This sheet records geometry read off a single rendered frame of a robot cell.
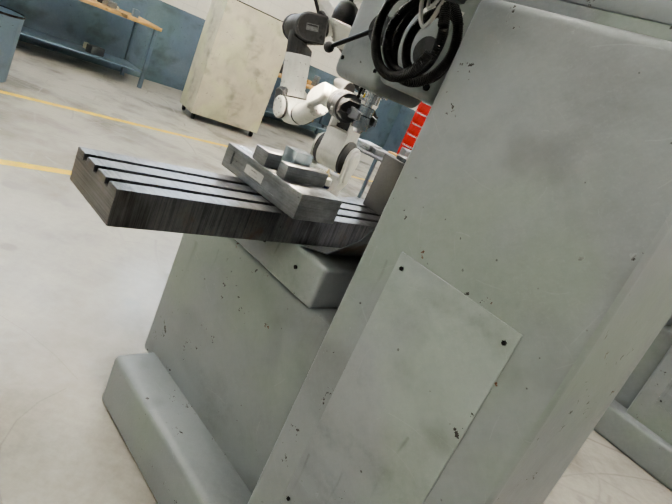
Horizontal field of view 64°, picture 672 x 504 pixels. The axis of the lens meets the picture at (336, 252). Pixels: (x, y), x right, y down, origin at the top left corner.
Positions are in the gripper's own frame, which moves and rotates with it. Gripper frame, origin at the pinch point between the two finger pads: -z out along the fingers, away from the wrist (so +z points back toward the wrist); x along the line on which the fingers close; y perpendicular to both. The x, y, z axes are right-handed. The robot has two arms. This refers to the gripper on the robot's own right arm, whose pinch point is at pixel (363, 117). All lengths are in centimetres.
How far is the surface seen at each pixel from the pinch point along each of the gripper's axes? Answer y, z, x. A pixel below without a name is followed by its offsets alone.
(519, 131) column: -13, -62, -3
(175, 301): 82, 24, -25
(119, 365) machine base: 105, 17, -38
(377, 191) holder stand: 21.3, 12.4, 22.5
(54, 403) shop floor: 124, 18, -53
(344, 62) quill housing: -11.3, 1.4, -11.0
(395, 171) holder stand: 12.5, 8.8, 23.3
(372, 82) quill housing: -9.7, -10.2, -6.9
